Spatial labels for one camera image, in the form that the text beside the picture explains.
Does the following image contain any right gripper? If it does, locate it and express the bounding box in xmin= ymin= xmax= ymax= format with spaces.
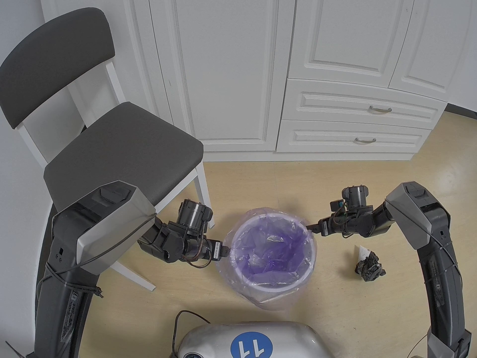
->
xmin=319 ymin=216 xmax=348 ymax=237

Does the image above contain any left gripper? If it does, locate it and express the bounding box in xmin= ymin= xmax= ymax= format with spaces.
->
xmin=195 ymin=238 xmax=224 ymax=265

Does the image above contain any purple plastic bag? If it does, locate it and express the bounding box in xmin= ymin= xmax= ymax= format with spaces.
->
xmin=216 ymin=207 xmax=318 ymax=310

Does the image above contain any black plastic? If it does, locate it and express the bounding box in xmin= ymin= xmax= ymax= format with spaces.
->
xmin=354 ymin=251 xmax=387 ymax=283

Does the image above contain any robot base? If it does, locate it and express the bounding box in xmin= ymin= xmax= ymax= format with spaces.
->
xmin=179 ymin=321 xmax=334 ymax=358

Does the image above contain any white trash bin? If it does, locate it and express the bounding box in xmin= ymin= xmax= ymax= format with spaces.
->
xmin=228 ymin=210 xmax=317 ymax=305

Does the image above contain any dark grey white chair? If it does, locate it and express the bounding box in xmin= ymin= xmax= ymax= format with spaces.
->
xmin=0 ymin=8 xmax=215 ymax=294

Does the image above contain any white wardrobe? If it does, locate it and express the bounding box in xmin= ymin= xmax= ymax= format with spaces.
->
xmin=37 ymin=0 xmax=468 ymax=163

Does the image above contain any black cable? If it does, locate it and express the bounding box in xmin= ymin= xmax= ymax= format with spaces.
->
xmin=409 ymin=335 xmax=430 ymax=358
xmin=171 ymin=310 xmax=210 ymax=357

